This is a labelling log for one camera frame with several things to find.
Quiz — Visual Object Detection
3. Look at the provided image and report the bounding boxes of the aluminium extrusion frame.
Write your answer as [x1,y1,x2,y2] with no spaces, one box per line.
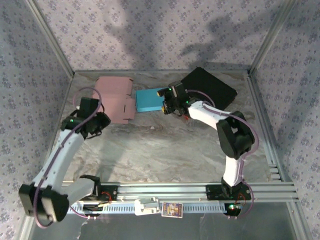
[16,0,313,240]

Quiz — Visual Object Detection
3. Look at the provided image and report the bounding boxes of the small picture card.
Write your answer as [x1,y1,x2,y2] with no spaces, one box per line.
[161,201,184,218]

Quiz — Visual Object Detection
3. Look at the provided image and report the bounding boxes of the slotted light blue cable duct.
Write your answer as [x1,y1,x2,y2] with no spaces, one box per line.
[67,202,232,215]

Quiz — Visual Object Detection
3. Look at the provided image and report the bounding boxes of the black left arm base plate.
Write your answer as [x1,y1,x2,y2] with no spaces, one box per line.
[82,184,119,202]

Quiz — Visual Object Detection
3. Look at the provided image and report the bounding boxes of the black controller board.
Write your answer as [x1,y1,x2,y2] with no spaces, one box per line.
[223,202,244,216]
[81,203,104,217]

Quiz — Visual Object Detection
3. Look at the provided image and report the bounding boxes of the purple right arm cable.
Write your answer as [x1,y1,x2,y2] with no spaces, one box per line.
[186,89,260,221]

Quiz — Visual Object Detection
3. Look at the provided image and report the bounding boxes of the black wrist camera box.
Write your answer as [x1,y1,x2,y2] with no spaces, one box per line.
[78,97,103,118]
[169,81,189,101]

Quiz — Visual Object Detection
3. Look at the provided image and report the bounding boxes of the pink paper box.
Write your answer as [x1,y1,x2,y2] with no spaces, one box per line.
[91,76,136,125]

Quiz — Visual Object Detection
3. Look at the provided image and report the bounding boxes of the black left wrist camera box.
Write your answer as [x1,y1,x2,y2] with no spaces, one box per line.
[78,97,103,118]

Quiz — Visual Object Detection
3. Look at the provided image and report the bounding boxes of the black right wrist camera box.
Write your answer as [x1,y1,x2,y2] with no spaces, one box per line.
[169,81,189,101]

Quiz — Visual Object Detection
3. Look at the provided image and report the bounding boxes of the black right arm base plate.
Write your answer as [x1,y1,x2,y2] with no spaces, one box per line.
[204,184,252,201]

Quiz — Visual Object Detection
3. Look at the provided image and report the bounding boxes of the blue paper box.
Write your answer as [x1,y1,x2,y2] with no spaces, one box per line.
[135,87,167,114]

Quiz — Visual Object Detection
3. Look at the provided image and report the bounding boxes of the white plastic bracket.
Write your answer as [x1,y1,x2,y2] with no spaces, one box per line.
[134,196,161,217]

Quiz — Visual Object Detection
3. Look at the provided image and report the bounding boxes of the black ribbed hard case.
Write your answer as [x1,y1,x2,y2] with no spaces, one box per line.
[179,66,239,111]

